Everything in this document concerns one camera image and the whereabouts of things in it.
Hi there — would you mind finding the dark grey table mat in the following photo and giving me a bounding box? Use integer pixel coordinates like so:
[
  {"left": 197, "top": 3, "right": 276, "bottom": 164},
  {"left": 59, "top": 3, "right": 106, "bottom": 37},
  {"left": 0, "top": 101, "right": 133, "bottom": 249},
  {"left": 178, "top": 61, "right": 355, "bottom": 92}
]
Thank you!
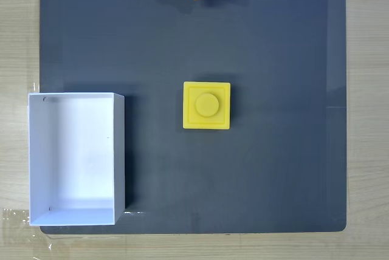
[{"left": 39, "top": 0, "right": 348, "bottom": 235}]

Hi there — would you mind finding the yellow numbered toy block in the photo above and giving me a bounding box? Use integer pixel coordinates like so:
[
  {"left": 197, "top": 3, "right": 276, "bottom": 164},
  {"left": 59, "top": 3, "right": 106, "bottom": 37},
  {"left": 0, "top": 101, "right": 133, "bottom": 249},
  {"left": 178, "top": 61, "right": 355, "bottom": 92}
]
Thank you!
[{"left": 182, "top": 81, "right": 232, "bottom": 131}]

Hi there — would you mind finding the white open cardboard box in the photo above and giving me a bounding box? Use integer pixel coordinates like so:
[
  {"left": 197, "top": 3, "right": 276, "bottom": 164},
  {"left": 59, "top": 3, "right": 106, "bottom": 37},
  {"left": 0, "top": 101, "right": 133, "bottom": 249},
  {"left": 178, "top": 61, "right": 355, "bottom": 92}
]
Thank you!
[{"left": 27, "top": 92, "right": 126, "bottom": 227}]

